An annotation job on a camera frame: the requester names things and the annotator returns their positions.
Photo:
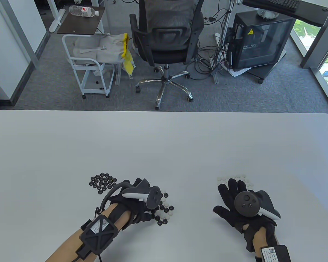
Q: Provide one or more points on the black mesh office chair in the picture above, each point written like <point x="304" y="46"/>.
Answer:
<point x="166" y="54"/>

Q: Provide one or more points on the black keyboard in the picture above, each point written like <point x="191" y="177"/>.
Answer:
<point x="285" y="4"/>

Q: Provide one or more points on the white papers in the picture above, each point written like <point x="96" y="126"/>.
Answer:
<point x="237" y="72"/>

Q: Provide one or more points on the group of white go stones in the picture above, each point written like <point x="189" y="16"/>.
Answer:
<point x="239" y="176"/>

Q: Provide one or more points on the yellow plastic bag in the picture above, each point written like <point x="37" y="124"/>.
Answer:
<point x="128" y="64"/>

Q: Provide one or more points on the black rolling platform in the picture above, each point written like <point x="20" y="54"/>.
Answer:
<point x="262" y="71"/>

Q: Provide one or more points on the person's left hand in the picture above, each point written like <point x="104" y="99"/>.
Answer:
<point x="131" y="213"/>

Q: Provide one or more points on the group of black go stones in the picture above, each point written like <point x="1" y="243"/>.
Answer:
<point x="102" y="182"/>

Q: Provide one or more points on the white desk leg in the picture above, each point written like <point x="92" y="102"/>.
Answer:
<point x="57" y="21"/>

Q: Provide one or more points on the white metal cart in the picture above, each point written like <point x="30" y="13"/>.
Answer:
<point x="93" y="88"/>

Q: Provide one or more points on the black boxed wrist camera module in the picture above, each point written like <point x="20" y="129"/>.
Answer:
<point x="276" y="253"/>

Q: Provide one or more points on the black desk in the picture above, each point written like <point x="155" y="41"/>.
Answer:
<point x="309" y="13"/>

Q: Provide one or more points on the black computer tower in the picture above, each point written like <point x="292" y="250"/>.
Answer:
<point x="262" y="41"/>

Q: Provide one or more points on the black framed wrist camera module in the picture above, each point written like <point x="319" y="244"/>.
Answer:
<point x="98" y="234"/>

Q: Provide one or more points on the black white hand controller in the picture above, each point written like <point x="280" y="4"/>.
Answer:
<point x="246" y="204"/>
<point x="153" y="198"/>

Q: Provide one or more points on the pile of mixed go stones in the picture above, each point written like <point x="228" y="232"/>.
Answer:
<point x="165" y="209"/>

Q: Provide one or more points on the clear plastic water bottle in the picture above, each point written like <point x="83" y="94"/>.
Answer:
<point x="82" y="11"/>

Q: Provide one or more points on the aluminium profile stand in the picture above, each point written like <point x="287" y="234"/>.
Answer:
<point x="216" y="77"/>

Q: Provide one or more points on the small brown side table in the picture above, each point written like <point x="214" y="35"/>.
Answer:
<point x="79" y="26"/>

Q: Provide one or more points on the person's right hand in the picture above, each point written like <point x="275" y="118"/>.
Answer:
<point x="229" y="200"/>

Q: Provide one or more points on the grey fabric bag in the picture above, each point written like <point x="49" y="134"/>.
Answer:
<point x="109" y="49"/>

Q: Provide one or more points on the white bowl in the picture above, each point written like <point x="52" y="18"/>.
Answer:
<point x="268" y="15"/>

